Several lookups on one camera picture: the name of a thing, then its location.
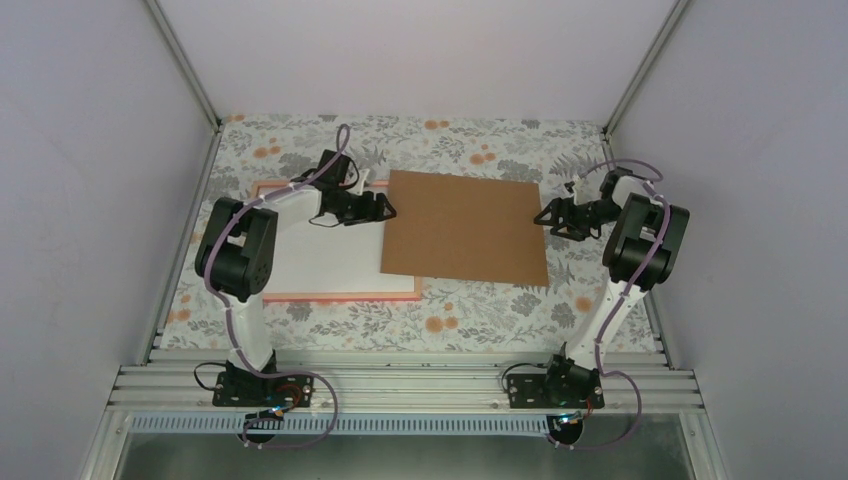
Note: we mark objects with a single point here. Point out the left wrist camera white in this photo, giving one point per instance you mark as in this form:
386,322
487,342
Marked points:
362,181

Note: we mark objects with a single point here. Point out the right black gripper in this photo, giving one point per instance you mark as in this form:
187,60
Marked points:
558,205

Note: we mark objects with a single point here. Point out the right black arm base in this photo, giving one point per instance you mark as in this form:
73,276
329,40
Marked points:
553,397

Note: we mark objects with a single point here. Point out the aluminium mounting rail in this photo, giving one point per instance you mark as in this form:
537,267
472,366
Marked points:
392,382

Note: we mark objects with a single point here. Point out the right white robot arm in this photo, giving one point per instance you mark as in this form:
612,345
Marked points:
641,251

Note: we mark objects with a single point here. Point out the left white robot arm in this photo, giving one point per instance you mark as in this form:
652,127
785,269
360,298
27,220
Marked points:
236,254

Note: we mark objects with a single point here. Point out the pink wooden picture frame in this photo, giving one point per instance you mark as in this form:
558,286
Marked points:
344,298

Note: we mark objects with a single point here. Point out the brown cardboard backing board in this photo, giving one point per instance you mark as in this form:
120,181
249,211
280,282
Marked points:
464,228

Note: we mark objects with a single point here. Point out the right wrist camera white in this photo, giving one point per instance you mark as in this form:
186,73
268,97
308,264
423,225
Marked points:
572,192

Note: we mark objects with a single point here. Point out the floral patterned table mat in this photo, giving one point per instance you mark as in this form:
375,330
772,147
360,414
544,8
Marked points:
452,315

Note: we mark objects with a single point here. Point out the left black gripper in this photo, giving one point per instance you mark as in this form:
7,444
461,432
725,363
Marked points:
376,214

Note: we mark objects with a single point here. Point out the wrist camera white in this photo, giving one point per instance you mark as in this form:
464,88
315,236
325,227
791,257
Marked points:
362,181
572,192

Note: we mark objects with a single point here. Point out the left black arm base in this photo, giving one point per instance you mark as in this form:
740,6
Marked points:
270,399

